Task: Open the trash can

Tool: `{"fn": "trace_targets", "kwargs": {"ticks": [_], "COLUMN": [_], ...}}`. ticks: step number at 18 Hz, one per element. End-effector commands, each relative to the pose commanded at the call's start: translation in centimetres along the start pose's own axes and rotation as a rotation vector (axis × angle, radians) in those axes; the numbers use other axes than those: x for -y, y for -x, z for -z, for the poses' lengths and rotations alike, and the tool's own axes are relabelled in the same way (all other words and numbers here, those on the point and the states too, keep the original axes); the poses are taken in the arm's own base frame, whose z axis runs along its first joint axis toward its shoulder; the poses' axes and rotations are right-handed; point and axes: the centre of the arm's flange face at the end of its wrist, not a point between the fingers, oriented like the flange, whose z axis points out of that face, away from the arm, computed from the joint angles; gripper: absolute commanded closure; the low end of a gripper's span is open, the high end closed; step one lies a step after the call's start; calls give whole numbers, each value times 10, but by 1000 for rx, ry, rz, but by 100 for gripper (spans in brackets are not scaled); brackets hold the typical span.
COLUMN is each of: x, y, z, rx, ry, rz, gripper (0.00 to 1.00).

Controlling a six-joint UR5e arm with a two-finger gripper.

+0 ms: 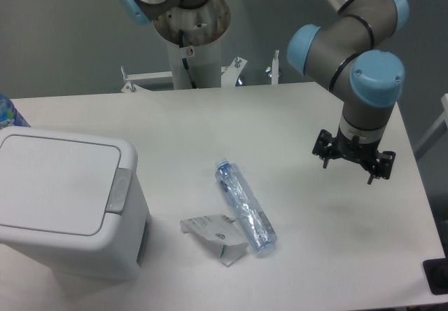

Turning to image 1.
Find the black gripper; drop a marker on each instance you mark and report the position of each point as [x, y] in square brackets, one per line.
[379, 165]

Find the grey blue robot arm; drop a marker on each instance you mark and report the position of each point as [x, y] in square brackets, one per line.
[344, 60]

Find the white trash can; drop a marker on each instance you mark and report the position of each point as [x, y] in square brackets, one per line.
[116, 250]

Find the white trash can lid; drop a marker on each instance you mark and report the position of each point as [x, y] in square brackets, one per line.
[55, 185]

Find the crushed clear plastic bottle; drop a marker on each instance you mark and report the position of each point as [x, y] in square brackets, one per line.
[248, 211]

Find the flattened white paper carton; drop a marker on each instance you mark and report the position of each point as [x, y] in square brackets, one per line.
[219, 233]

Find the blue labelled bottle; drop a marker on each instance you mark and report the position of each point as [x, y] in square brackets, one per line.
[10, 116]

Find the white frame at right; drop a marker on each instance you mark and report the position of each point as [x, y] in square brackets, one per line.
[433, 133]

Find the white metal frame bracket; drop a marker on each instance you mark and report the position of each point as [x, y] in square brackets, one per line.
[187, 76]

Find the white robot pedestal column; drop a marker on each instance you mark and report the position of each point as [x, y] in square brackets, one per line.
[194, 35]

